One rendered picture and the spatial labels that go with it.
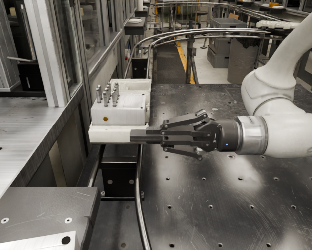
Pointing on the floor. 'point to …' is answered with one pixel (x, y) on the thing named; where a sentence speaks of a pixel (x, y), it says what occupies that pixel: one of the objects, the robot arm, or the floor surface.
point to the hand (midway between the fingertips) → (145, 135)
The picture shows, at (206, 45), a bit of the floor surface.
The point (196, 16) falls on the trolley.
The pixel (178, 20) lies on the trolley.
